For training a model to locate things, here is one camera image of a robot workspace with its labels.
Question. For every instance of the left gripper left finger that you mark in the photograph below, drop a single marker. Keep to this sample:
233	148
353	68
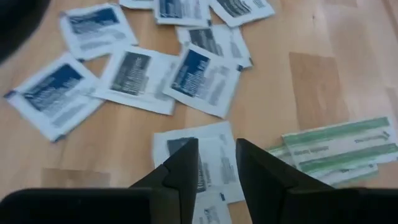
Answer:
180	180

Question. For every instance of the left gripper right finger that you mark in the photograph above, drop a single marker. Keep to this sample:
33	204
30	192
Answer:
264	186

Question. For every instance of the green white strip packet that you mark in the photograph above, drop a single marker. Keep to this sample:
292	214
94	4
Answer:
339	140
351	177

